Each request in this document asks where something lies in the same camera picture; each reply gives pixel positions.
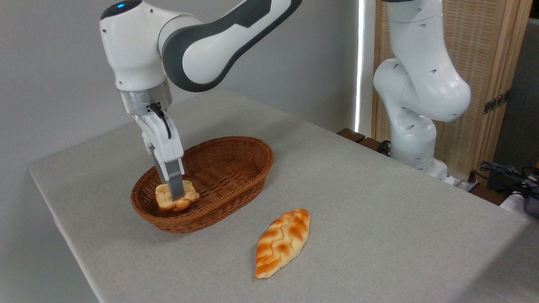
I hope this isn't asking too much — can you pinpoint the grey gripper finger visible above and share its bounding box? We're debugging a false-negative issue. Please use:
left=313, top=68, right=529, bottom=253
left=151, top=153, right=169, bottom=186
left=162, top=159, right=186, bottom=201

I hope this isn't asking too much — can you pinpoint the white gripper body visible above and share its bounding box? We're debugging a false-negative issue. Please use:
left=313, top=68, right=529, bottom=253
left=134, top=110, right=185, bottom=163

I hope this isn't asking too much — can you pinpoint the pale round bread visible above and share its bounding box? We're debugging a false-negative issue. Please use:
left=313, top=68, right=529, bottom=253
left=155, top=180, right=200, bottom=212

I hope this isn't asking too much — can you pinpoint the braided golden bread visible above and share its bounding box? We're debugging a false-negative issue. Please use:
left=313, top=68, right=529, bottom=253
left=254, top=209, right=311, bottom=279

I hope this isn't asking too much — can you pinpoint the brown wicker basket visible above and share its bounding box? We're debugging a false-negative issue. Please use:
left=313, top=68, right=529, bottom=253
left=131, top=136, right=275, bottom=234

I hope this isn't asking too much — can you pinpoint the dark wooden base board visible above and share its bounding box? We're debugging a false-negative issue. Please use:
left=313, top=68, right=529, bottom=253
left=337, top=128, right=390, bottom=157

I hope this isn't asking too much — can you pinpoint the wooden folding screen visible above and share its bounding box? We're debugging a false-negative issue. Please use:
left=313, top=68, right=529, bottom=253
left=371, top=0, right=533, bottom=181

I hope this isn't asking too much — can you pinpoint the metal screen hinge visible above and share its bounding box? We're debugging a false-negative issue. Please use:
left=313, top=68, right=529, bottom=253
left=483, top=90, right=511, bottom=115

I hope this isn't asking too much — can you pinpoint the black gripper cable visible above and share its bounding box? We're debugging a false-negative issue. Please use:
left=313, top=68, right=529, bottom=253
left=149, top=103, right=172, bottom=139

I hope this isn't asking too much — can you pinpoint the bundle of dark cables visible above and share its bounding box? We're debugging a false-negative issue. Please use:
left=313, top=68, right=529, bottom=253
left=478, top=161, right=539, bottom=198

